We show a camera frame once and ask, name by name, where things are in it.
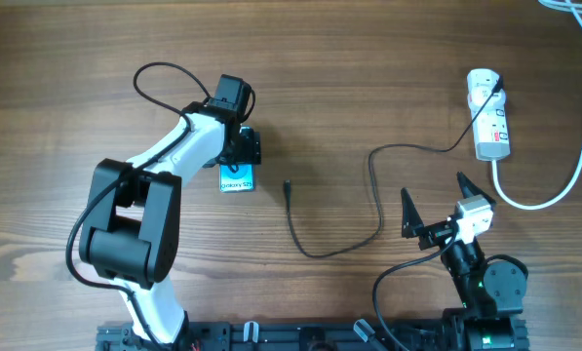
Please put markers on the white power strip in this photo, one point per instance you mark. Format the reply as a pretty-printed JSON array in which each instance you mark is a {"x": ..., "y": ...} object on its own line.
[{"x": 486, "y": 99}]

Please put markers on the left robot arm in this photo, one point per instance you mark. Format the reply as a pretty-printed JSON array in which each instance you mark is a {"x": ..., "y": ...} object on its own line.
[{"x": 129, "y": 230}]

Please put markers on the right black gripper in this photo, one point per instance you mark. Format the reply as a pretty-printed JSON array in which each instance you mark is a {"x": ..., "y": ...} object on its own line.
[{"x": 434, "y": 234}]

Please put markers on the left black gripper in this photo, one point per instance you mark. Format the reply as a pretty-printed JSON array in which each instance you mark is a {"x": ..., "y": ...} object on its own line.
[{"x": 251, "y": 147}]

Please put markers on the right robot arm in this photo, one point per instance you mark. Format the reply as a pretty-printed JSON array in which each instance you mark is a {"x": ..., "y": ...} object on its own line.
[{"x": 491, "y": 288}]

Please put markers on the turquoise screen smartphone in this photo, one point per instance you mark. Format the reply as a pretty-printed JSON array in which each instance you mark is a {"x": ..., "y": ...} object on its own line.
[{"x": 235, "y": 178}]

